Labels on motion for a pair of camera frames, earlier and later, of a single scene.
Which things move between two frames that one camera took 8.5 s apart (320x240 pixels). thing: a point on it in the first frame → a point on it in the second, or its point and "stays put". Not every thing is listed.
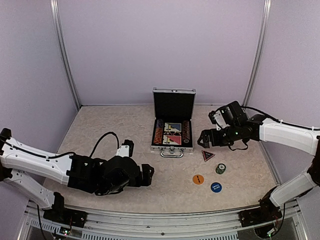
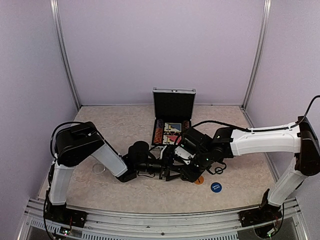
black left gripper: (138, 182) → (168, 166)
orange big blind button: (198, 179) stays put
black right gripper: (205, 133) → (191, 176)
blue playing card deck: (173, 127) stays put
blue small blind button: (216, 187) stays put
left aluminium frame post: (55, 13) stays put
